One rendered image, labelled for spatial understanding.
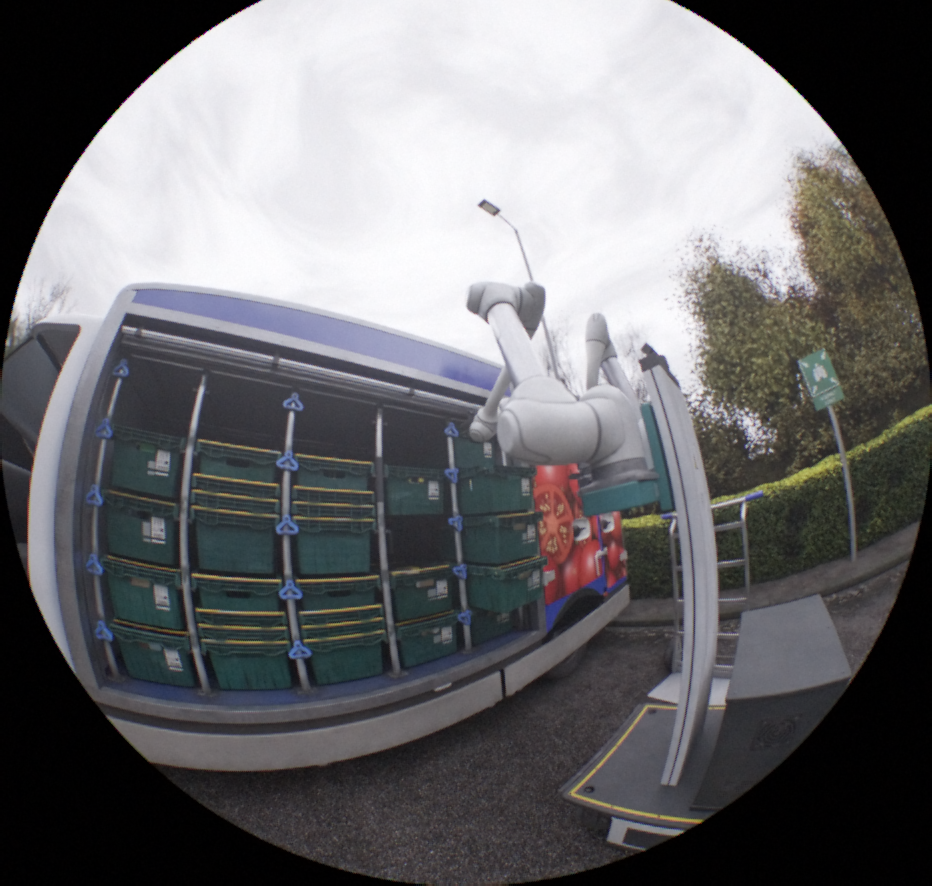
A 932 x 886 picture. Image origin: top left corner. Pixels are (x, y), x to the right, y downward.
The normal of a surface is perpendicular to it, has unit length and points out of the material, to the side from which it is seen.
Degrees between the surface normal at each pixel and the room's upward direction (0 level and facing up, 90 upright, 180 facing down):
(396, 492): 96
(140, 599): 91
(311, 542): 94
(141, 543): 91
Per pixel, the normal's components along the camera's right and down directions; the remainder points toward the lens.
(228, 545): 0.63, -0.30
